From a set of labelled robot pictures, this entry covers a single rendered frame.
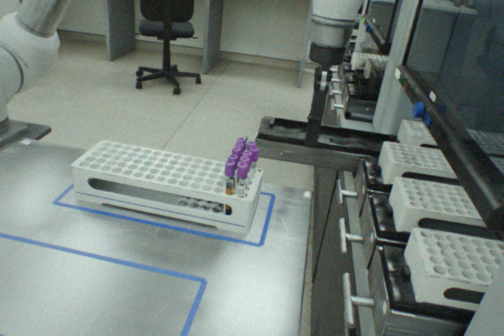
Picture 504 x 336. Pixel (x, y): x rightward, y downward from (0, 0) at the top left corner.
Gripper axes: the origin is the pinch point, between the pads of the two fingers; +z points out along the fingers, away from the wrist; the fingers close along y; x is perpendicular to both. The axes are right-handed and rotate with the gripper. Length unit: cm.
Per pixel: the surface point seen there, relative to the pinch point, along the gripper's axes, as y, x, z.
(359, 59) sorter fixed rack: 70, -17, -2
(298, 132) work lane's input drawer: 5.9, 3.0, 3.8
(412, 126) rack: 6.5, -24.0, -2.1
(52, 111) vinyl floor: 157, 177, 84
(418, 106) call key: -16.6, -16.8, -14.7
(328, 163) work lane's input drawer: -2.2, -4.8, 7.0
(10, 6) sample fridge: 254, 272, 33
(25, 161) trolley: -30, 53, 2
